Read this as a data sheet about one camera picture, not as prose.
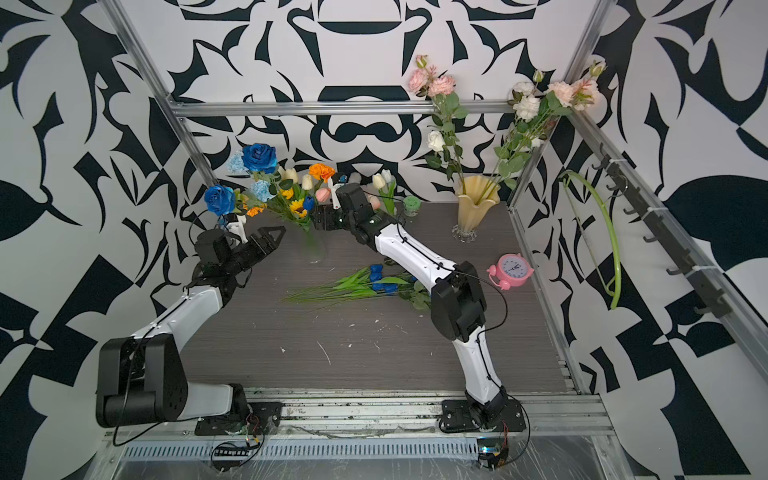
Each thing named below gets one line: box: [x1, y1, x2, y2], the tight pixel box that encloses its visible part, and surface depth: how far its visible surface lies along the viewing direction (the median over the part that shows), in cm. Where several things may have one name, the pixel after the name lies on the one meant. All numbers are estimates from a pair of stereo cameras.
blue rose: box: [398, 276, 432, 310], surface depth 93 cm
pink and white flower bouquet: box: [408, 54, 606, 196], surface depth 85 cm
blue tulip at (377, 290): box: [294, 283, 399, 304], surface depth 96 cm
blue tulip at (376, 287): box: [288, 283, 388, 301], surface depth 96 cm
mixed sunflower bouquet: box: [204, 143, 337, 231], surface depth 73 cm
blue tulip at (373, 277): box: [336, 271, 383, 289], surface depth 98 cm
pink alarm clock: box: [486, 252, 535, 291], surface depth 101 cm
